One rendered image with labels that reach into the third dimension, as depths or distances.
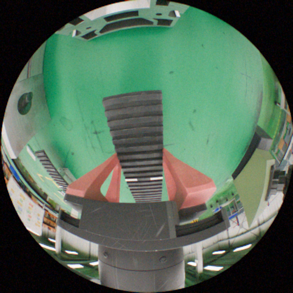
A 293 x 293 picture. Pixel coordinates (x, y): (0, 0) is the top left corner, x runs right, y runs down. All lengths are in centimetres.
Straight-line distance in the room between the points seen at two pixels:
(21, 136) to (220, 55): 27
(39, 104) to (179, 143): 22
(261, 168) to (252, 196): 8
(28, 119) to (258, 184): 48
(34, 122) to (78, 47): 11
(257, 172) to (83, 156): 41
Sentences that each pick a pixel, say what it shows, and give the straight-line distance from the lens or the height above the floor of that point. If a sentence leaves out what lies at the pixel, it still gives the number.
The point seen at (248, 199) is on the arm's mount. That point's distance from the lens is 36.
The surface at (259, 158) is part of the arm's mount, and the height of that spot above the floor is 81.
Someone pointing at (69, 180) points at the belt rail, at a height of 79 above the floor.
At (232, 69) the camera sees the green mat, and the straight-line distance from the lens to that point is 17.
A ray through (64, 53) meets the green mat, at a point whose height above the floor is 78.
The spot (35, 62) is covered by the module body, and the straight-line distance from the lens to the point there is 21.
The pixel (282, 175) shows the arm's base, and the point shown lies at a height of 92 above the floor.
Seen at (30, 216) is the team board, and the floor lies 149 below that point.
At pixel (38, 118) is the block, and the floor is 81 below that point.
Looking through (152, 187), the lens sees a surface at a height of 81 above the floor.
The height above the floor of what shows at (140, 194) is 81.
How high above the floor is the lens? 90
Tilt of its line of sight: 53 degrees down
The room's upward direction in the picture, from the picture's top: 177 degrees clockwise
